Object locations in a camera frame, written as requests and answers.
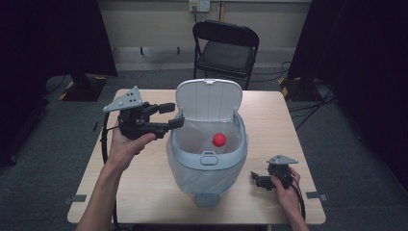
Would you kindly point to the black folding chair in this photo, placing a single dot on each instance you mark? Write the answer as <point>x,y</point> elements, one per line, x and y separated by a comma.
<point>224,51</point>

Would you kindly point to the red ball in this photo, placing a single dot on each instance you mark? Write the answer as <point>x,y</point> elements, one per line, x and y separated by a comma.
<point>219,140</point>

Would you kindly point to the black stand base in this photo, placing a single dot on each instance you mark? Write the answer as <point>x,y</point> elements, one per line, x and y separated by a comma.
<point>301,89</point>
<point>85,88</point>

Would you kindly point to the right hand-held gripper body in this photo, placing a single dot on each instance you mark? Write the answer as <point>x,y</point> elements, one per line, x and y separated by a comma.
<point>282,170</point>

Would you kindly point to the white lidded trash bin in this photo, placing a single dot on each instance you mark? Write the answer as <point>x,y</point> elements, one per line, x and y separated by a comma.
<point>208,157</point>

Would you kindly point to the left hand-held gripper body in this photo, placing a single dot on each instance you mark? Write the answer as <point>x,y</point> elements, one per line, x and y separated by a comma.
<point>136,120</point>

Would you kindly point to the black curtain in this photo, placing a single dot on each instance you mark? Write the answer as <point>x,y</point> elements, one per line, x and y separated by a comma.
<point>51,35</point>
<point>362,64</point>

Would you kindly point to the white wall power outlet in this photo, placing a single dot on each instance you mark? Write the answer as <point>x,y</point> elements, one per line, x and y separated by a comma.
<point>199,5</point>

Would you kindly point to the person's left hand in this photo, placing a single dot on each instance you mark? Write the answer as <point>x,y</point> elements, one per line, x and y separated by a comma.
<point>126,147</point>

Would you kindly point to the person's right hand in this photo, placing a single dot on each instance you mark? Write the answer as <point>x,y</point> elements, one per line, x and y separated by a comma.
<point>287,195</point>

